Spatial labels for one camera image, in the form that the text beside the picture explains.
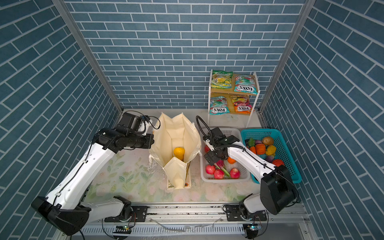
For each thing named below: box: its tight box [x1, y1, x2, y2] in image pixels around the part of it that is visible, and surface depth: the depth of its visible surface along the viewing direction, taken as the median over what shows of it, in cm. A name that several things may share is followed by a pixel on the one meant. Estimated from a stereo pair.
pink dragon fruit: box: [214, 159, 231, 177], surface depth 86 cm
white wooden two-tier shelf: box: [207, 69, 260, 128], surface depth 91 cm
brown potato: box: [262, 136, 274, 146], surface depth 98 cm
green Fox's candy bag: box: [209, 96, 230, 115], surface depth 98 cm
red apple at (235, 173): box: [230, 168, 241, 179], surface depth 84 cm
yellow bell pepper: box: [265, 145, 277, 156], surface depth 96 cm
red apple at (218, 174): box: [214, 169, 225, 180], surface depth 82 cm
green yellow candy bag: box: [211, 70, 234, 89], surface depth 90 cm
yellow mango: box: [173, 146, 186, 162], surface depth 93 cm
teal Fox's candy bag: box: [234, 75, 259, 95], surface depth 86 cm
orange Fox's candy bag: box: [230, 95, 253, 114], surface depth 101 cm
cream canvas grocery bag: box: [149, 112, 202, 190], surface depth 83 cm
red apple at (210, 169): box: [205, 165, 216, 175], surface depth 85 cm
